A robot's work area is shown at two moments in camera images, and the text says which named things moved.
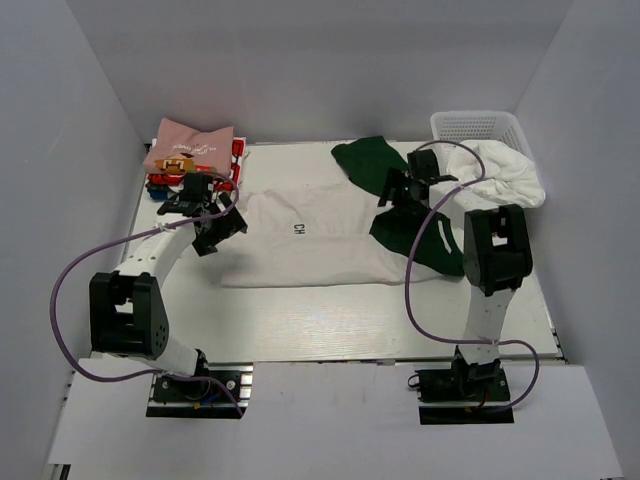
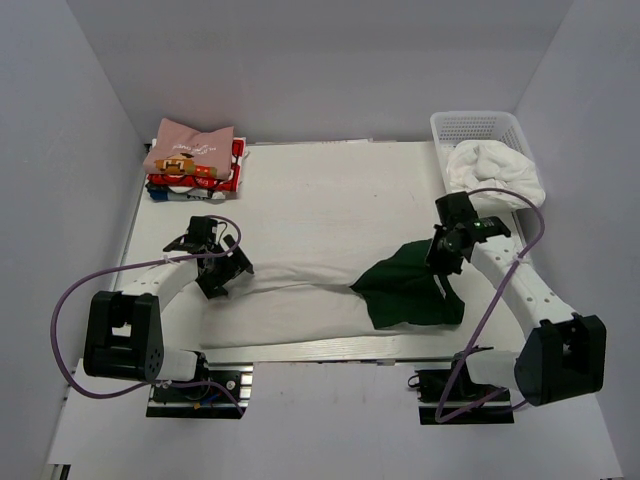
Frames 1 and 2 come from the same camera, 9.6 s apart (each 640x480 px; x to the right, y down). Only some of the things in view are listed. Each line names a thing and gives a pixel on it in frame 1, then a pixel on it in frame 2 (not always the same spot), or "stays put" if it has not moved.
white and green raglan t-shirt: [335, 233] to [409, 287]
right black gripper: [394, 179] to [435, 259]
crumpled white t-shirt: [511, 177] stays put
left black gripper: [231, 223] to [235, 264]
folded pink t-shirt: [178, 149] stays put
